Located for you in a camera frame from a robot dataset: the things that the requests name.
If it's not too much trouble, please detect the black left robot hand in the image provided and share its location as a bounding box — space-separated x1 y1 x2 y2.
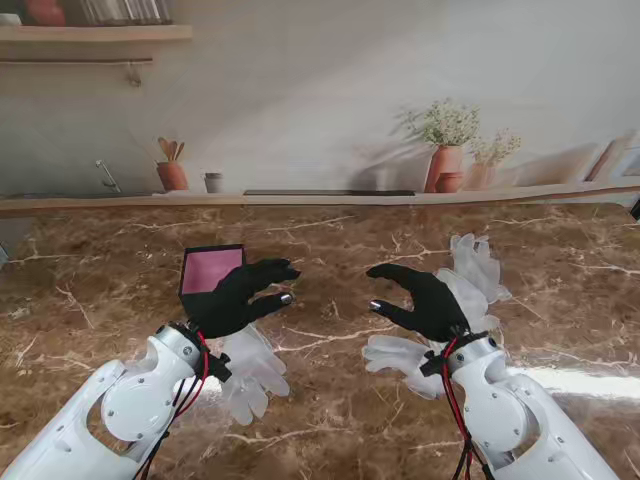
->
187 258 302 340

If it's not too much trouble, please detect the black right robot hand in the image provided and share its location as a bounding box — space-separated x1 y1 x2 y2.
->
365 263 474 344

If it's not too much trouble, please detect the black box pink inside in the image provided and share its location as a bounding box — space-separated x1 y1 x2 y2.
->
179 243 247 321

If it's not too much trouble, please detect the printed kitchen scene backdrop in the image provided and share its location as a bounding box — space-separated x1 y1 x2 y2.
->
0 0 640 219

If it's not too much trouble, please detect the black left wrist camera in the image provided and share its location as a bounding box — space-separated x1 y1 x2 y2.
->
203 352 232 384

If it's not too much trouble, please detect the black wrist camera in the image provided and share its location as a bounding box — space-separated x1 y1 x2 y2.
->
419 349 449 379
203 352 232 384

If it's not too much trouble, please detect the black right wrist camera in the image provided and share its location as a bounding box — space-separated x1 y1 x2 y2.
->
419 349 449 379

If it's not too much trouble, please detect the red black left arm cable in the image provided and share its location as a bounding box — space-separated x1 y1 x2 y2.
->
134 329 210 480

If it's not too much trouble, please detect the red black arm cable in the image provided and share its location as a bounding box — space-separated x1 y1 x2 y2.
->
134 329 210 480
442 339 494 480

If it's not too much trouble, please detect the red black right arm cable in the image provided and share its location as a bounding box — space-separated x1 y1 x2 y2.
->
442 339 494 480

